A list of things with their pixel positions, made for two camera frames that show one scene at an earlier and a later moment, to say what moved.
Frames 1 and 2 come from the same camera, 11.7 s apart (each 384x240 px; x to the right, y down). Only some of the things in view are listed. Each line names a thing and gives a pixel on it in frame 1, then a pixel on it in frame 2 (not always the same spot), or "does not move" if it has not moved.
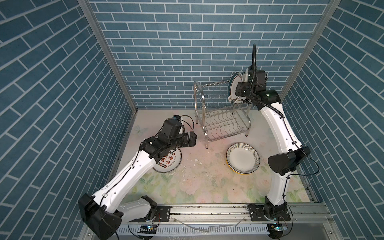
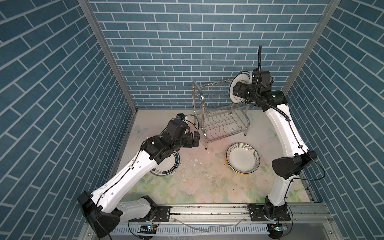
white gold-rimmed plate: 243,158 does not move
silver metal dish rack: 219,117 does not move
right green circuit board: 276,230 does not move
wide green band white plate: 235,78 → 168,166
